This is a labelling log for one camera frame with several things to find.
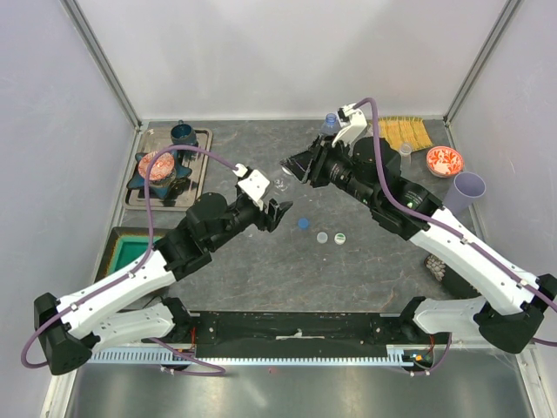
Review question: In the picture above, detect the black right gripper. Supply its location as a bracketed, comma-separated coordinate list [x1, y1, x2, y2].
[281, 133, 378, 208]

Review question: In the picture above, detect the clear bottle blue-white cap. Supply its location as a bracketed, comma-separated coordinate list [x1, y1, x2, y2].
[272, 166, 297, 196]

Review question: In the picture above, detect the blue bottle cap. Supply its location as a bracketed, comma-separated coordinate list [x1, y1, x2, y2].
[298, 218, 310, 230]

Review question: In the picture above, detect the blue-label water bottle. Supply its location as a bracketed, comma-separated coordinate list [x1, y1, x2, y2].
[319, 113, 341, 136]

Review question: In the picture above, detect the white bottle cap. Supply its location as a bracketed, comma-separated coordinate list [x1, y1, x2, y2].
[316, 232, 328, 244]

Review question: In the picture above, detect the green-white Cestbon cap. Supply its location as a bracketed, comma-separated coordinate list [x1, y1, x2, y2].
[334, 233, 346, 245]

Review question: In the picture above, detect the green-label Cestbon bottle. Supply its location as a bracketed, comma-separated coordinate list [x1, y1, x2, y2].
[399, 142, 413, 159]

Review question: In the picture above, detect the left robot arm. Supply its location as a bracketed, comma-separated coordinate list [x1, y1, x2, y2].
[34, 192, 292, 375]

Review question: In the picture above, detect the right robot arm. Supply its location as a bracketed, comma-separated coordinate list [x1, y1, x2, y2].
[280, 137, 556, 354]

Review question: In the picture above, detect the metal serving tray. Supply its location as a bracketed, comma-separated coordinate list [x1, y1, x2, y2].
[124, 125, 209, 212]

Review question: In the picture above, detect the yellow woven tray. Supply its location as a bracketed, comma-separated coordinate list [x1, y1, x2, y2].
[379, 116, 433, 152]

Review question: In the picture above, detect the dark teal mug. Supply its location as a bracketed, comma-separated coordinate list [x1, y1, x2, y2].
[171, 120, 198, 146]

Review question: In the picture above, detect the red floral bowl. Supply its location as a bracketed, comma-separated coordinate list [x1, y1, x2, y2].
[426, 145, 465, 178]

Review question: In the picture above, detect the dark blue star plate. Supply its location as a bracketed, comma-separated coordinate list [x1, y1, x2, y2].
[126, 151, 195, 200]

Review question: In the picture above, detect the green square dish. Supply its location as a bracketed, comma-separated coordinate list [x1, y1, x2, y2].
[95, 226, 149, 282]

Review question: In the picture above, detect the purple plastic cup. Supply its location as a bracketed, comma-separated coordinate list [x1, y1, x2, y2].
[443, 172, 487, 215]

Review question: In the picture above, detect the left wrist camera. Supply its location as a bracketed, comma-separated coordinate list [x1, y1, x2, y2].
[237, 169, 271, 211]

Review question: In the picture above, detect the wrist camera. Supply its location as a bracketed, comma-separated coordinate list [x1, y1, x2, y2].
[332, 104, 367, 147]
[237, 169, 271, 211]

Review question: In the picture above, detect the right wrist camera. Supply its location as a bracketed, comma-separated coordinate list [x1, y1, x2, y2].
[332, 104, 367, 147]

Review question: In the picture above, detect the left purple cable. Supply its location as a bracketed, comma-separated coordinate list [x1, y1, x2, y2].
[19, 145, 249, 376]

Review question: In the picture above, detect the purple cable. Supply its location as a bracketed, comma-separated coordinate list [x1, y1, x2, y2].
[19, 145, 249, 376]
[352, 98, 557, 349]

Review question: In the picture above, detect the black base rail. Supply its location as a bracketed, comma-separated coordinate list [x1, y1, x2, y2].
[168, 311, 433, 347]

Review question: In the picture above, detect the slotted cable duct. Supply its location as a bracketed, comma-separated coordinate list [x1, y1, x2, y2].
[88, 345, 433, 367]

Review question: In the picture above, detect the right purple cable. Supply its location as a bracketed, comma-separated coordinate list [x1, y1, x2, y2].
[352, 98, 557, 349]

